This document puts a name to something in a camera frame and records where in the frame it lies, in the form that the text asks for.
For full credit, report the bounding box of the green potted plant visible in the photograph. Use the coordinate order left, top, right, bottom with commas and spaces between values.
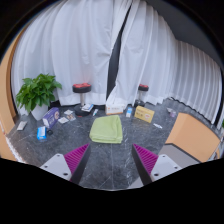
15, 73, 63, 121

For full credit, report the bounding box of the purple cardboard box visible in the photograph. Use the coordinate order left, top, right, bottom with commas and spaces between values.
42, 106, 61, 130

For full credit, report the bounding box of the green towel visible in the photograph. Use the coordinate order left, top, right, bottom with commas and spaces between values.
88, 115, 124, 145

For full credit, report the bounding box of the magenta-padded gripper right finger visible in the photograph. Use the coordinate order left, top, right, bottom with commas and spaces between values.
130, 143, 183, 186

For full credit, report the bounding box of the white and orange box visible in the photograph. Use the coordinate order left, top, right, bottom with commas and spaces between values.
105, 103, 126, 116

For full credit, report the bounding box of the stack of white-blue boxes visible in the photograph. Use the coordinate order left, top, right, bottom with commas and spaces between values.
80, 103, 95, 113

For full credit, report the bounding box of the blue and white box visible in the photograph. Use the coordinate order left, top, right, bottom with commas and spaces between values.
36, 125, 48, 141

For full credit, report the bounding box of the small blue-white box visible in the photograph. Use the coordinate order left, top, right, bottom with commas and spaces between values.
125, 106, 134, 118

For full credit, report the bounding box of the white pleated curtain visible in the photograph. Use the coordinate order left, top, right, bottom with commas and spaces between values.
166, 38, 224, 124

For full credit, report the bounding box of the white printed sachet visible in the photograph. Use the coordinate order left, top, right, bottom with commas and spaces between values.
57, 116, 70, 125

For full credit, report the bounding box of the yellow cardboard box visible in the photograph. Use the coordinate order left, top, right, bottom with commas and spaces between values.
134, 105, 156, 124

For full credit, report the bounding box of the orange-topped table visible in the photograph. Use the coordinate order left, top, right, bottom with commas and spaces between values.
158, 112, 223, 169

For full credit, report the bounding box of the black red-rimmed bar stool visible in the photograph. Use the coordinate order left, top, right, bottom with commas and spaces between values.
72, 82, 95, 117
133, 83, 150, 108

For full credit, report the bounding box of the blister pack of pills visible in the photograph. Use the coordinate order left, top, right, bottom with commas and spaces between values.
65, 113, 77, 122

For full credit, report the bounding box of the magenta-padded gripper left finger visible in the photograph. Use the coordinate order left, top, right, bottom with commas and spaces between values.
39, 143, 92, 185

